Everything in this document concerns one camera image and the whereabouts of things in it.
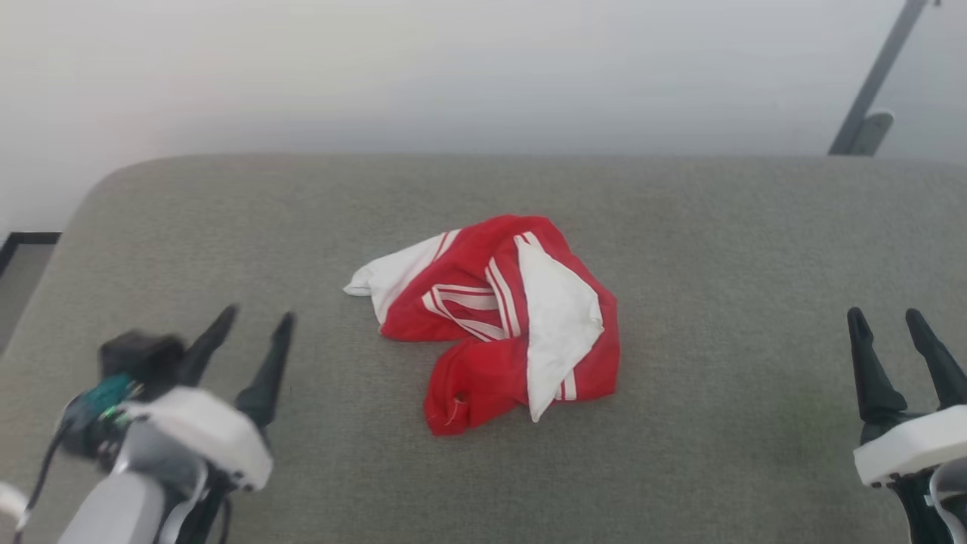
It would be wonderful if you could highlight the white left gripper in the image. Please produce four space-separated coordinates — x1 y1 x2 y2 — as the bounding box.
117 304 297 493

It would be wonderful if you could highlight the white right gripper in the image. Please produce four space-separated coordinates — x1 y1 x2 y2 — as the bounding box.
846 306 967 490

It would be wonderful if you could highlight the red and white jersey garment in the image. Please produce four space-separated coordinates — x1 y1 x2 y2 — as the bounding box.
343 214 622 437

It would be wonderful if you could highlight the dark grey slanted pole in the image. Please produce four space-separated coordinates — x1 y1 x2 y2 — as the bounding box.
829 0 931 156

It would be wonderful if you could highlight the teal camera cable plug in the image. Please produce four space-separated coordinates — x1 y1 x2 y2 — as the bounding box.
64 374 144 428

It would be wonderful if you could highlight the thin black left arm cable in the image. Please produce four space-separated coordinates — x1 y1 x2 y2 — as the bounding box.
11 423 73 544

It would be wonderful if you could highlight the grey pole bracket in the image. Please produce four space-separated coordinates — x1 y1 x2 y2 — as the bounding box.
850 112 895 156

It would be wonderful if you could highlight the black floor frame strip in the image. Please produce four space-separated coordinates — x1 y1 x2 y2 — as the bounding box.
0 232 61 277

